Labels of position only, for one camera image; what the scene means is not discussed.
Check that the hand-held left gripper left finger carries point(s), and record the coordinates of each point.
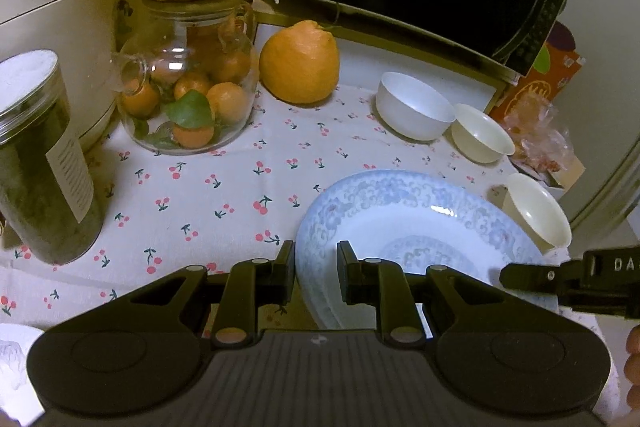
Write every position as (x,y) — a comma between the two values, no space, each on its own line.
(286,272)

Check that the clear plastic bag of fruit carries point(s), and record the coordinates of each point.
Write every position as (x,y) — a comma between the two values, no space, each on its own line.
(537,132)

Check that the cherry print tablecloth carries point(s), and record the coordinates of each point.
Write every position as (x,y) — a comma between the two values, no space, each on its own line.
(200,207)

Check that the white bowl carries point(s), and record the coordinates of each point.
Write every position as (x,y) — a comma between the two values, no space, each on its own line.
(412,104)

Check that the glass jar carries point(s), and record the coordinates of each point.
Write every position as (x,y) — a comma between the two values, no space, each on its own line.
(160,57)

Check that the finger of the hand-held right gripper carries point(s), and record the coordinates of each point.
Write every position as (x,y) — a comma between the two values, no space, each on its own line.
(535,277)

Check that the blue patterned plate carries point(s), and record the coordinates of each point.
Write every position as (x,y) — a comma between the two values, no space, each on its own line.
(400,212)

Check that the pile of small tangerines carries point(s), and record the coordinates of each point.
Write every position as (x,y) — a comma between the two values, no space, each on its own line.
(227,99)

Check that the wooden jar lid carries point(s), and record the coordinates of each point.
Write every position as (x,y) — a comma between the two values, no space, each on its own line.
(195,9)

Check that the wooden microwave stand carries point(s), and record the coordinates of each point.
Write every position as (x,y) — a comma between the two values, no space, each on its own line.
(380,44)

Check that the dark canister with white lid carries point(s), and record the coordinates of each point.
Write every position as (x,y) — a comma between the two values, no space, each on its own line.
(30,187)

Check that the white refrigerator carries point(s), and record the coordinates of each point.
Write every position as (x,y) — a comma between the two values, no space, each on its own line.
(610,57)

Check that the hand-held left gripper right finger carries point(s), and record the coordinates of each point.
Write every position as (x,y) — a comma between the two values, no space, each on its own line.
(345,274)

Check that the orange carton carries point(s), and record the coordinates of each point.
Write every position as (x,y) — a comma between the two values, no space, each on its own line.
(560,77)

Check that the person's right hand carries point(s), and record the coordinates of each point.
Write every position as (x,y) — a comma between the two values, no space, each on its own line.
(634,367)

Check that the cream bowl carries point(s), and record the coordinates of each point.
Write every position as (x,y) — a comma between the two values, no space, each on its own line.
(482,132)
(537,212)

